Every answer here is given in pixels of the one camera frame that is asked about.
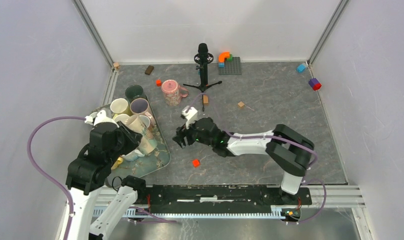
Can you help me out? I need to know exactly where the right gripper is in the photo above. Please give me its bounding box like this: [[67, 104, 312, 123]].
[[172, 116, 214, 149]]

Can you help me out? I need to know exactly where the blue white mug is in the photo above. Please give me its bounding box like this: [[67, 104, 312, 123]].
[[121, 149, 146, 162]]

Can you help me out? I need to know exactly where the pink octagonal mug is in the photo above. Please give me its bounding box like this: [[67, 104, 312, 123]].
[[113, 113, 130, 123]]

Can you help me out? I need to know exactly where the yellow mug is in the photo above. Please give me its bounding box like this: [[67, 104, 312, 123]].
[[111, 157, 124, 170]]

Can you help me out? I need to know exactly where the salmon flower mug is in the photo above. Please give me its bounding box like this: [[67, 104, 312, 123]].
[[138, 115, 154, 129]]

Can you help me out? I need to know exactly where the iridescent pink mug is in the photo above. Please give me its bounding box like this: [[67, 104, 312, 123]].
[[129, 98, 155, 121]]

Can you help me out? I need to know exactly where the yellow-green octagonal mug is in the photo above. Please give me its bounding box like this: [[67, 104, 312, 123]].
[[109, 98, 132, 116]]

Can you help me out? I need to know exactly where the pink ghost pattern mug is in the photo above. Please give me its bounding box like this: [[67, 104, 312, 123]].
[[161, 79, 189, 106]]

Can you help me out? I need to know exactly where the dark green mug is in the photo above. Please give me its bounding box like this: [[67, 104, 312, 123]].
[[124, 84, 148, 103]]

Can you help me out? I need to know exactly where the tall seashell cream mug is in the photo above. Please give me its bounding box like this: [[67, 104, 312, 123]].
[[125, 115, 158, 155]]

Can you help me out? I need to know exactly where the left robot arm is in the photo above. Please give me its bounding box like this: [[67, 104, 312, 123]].
[[65, 122, 147, 240]]

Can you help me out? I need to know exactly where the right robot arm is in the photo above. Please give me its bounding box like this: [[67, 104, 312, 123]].
[[172, 117, 318, 204]]

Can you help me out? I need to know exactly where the red cube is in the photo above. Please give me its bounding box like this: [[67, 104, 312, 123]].
[[192, 159, 200, 168]]

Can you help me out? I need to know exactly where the floral green tray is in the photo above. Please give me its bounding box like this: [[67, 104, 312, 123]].
[[112, 115, 171, 178]]

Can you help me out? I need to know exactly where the small tan wooden block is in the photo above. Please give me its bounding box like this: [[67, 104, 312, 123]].
[[237, 101, 245, 109]]

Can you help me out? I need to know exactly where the brown block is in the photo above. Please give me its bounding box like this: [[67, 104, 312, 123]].
[[144, 65, 155, 76]]

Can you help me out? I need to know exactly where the black microphone on tripod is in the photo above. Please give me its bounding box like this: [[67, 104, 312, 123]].
[[183, 43, 223, 93]]

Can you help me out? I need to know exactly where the grey lego baseplate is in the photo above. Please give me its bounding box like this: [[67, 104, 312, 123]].
[[218, 57, 242, 75]]

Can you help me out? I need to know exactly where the orange curved block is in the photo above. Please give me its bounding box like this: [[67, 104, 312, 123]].
[[218, 51, 230, 63]]

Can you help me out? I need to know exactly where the green lego brick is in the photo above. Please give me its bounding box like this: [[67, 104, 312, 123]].
[[226, 54, 233, 61]]

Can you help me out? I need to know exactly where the blue block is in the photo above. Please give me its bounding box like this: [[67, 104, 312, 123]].
[[296, 63, 308, 73]]

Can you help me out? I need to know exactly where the purple red block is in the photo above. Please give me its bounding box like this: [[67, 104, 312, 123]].
[[308, 78, 322, 91]]

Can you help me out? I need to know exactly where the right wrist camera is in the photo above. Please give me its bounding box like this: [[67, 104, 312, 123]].
[[181, 105, 198, 129]]

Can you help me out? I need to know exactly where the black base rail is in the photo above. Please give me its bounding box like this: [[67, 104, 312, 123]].
[[133, 184, 308, 214]]

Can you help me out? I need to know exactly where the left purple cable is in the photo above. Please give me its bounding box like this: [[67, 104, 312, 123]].
[[27, 115, 94, 240]]

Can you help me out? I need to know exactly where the purple cable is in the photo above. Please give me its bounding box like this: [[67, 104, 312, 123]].
[[183, 93, 328, 224], [27, 115, 94, 240]]

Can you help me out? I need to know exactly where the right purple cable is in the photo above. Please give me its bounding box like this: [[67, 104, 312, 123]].
[[183, 93, 328, 224]]

